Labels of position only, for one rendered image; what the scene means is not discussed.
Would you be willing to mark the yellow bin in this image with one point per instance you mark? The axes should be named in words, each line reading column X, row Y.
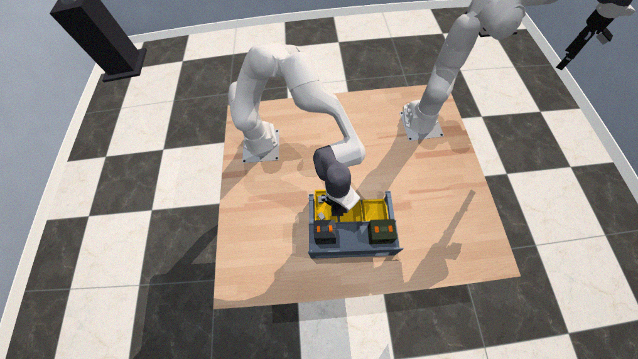
column 354, row 214
column 375, row 209
column 323, row 207

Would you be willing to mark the dark green case with orange latches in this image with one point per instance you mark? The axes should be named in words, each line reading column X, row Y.
column 382, row 231

